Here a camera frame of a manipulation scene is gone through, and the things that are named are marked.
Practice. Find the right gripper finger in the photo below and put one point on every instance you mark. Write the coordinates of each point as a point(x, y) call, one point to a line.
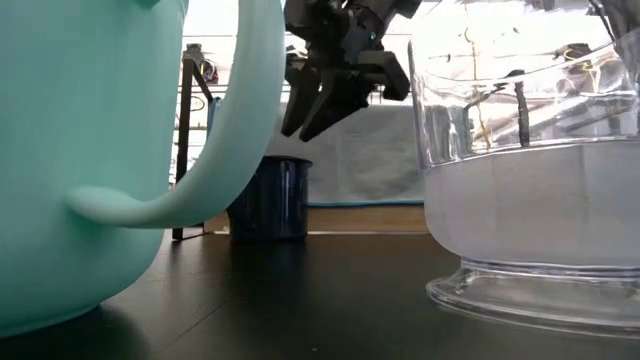
point(335, 105)
point(300, 100)

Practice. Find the dark blue enamel mug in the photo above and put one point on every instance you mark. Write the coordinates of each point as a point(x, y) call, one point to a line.
point(275, 200)

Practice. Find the mint green mug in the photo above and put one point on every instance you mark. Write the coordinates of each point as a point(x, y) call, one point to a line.
point(75, 125)

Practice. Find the white cloth with blue edge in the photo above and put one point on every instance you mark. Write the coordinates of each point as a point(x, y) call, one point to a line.
point(360, 160)

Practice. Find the round black ceiling fixture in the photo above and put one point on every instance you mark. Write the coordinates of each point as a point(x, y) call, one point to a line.
point(207, 71)

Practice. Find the black metal shelf frame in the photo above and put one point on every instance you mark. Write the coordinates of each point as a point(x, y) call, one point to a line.
point(184, 125)

